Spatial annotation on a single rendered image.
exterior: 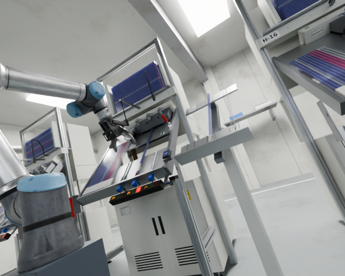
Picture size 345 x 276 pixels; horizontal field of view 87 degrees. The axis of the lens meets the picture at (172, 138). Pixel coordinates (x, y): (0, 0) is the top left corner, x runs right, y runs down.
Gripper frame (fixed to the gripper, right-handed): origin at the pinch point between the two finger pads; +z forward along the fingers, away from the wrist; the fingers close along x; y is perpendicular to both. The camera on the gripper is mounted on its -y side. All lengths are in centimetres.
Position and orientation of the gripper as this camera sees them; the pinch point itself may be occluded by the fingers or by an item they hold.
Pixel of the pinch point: (126, 147)
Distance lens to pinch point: 109.2
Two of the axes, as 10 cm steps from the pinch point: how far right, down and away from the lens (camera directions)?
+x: 8.6, -3.7, -3.6
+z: 4.6, 8.6, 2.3
